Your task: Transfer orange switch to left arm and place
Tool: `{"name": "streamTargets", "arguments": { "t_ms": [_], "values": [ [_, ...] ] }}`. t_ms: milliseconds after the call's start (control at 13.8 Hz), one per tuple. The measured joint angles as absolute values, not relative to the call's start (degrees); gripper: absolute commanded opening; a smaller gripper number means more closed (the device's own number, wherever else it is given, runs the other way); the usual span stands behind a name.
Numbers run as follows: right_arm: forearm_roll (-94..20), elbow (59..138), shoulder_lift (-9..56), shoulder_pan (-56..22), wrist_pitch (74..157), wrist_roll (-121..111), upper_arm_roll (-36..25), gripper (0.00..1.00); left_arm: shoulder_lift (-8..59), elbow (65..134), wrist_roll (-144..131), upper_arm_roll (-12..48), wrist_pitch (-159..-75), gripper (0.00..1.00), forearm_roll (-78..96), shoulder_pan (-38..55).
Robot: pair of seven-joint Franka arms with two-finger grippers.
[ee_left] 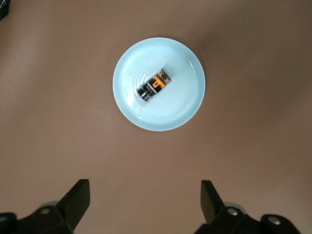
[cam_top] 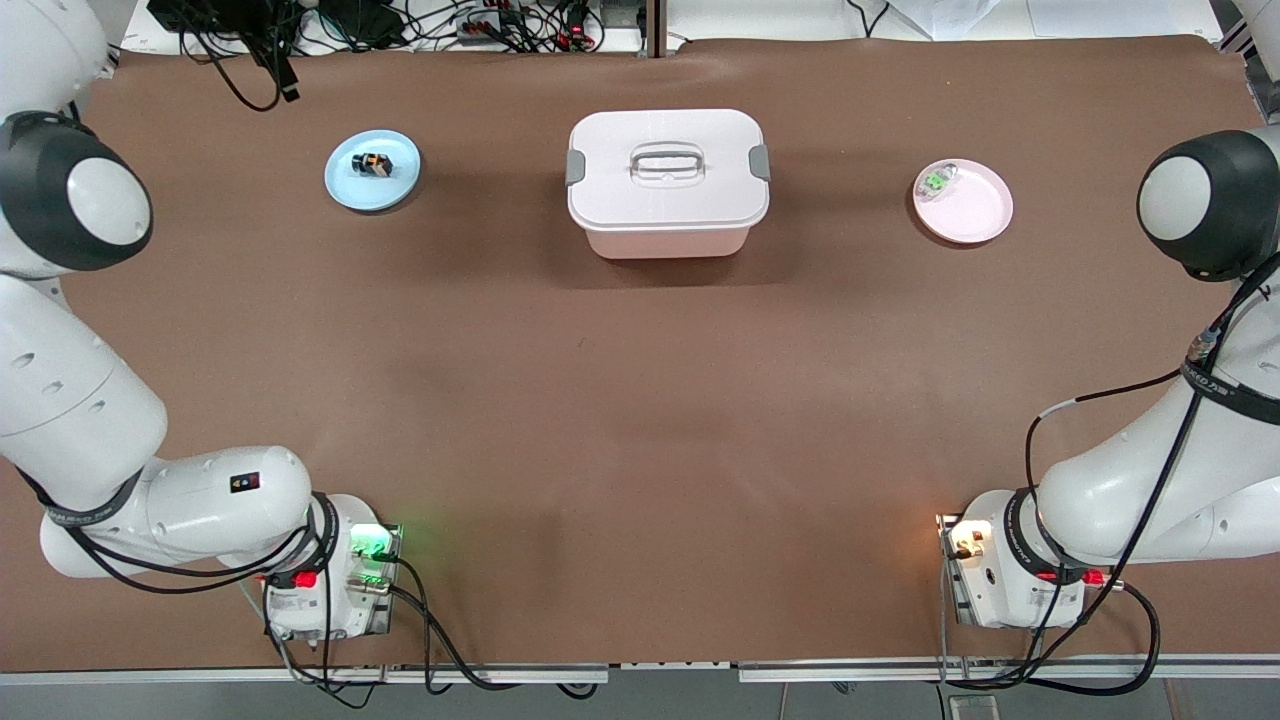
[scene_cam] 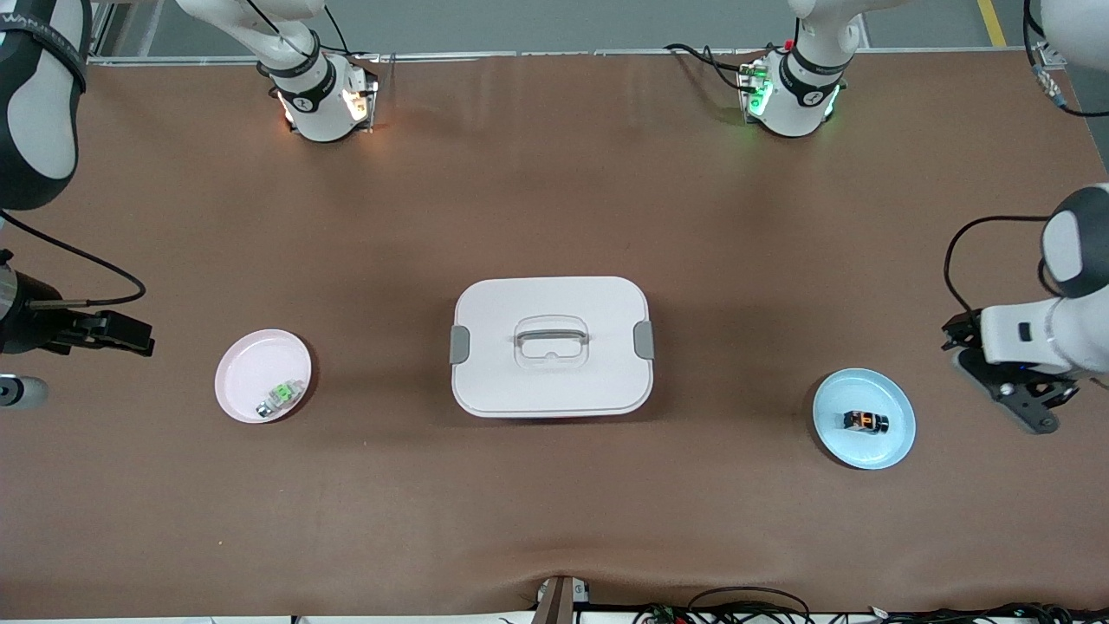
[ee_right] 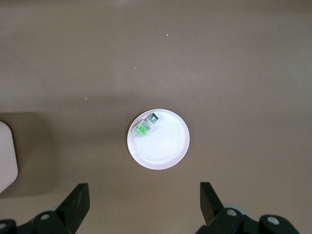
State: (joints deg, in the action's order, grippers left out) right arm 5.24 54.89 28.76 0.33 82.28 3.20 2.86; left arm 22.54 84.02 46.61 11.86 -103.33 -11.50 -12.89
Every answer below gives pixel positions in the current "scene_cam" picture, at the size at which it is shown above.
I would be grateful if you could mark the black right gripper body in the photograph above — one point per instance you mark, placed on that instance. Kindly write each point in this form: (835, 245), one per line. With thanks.
(36, 322)

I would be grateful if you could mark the orange and black switch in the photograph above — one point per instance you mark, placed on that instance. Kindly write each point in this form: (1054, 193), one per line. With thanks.
(862, 421)

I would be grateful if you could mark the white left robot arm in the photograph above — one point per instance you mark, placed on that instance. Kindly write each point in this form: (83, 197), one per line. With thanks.
(1074, 251)

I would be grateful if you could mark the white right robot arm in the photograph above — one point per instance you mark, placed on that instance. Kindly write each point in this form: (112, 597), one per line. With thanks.
(43, 113)

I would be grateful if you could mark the white lidded storage box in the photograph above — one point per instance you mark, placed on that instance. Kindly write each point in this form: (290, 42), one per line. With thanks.
(554, 386)

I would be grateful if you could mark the light blue round plate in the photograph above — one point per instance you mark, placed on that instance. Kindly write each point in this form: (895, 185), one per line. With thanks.
(866, 455)

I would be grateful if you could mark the pink round plate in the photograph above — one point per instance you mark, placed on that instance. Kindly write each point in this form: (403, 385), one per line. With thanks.
(251, 364)

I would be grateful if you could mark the brown table cover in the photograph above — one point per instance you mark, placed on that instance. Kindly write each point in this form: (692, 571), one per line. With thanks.
(554, 485)

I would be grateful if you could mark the green and silver switch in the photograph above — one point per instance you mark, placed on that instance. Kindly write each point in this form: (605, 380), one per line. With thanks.
(282, 397)

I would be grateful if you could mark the aluminium frame profile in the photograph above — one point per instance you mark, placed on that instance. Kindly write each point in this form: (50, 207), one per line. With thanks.
(102, 30)

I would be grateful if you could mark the aluminium table edge rail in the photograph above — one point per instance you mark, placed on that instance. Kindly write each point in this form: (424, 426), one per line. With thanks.
(606, 52)

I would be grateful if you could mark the grey camera stand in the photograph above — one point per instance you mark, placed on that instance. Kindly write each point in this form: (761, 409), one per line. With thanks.
(559, 607)

